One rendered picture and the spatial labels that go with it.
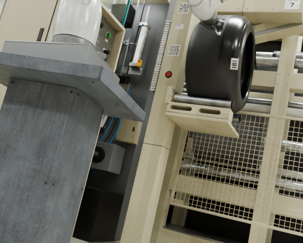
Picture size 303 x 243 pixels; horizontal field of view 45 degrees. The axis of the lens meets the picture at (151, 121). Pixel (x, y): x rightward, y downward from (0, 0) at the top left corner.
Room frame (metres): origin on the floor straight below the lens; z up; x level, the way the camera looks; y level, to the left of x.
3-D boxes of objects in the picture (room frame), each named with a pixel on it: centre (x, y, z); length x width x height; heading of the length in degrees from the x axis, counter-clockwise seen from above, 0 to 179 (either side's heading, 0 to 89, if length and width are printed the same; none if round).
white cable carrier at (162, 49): (2.20, 0.02, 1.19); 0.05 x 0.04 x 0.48; 155
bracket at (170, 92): (2.18, -0.14, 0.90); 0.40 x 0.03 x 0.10; 155
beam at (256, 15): (2.32, -0.54, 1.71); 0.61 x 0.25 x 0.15; 65
